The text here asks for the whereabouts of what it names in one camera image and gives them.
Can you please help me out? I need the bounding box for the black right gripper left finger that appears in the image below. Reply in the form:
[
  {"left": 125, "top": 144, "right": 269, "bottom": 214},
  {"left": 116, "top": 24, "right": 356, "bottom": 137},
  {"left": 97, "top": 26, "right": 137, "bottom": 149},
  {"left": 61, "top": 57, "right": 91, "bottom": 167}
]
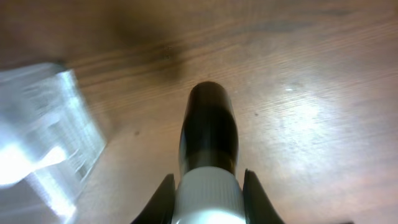
[{"left": 131, "top": 174, "right": 175, "bottom": 224}]

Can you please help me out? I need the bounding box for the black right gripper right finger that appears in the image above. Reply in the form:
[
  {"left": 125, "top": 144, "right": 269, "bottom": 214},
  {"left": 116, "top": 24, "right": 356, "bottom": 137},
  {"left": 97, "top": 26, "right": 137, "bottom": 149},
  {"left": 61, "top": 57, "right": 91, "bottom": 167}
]
[{"left": 243, "top": 169, "right": 284, "bottom": 224}]

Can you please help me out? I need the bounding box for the dark bottle white cap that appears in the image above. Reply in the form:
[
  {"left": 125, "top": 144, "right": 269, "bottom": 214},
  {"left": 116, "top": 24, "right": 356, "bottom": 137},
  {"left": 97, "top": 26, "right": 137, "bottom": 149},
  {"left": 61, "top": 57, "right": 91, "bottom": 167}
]
[{"left": 172, "top": 82, "right": 246, "bottom": 224}]

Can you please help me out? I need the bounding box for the clear plastic container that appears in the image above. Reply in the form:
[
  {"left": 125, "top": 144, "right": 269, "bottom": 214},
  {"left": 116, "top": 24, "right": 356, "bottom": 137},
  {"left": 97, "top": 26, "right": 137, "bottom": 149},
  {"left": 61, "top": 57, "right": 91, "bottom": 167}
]
[{"left": 1, "top": 63, "right": 106, "bottom": 223}]

